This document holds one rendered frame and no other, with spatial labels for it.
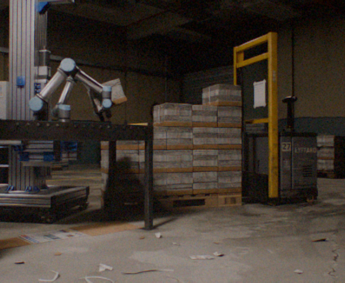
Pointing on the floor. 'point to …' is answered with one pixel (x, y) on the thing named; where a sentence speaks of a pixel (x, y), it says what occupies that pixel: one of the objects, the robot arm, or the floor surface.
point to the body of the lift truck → (288, 163)
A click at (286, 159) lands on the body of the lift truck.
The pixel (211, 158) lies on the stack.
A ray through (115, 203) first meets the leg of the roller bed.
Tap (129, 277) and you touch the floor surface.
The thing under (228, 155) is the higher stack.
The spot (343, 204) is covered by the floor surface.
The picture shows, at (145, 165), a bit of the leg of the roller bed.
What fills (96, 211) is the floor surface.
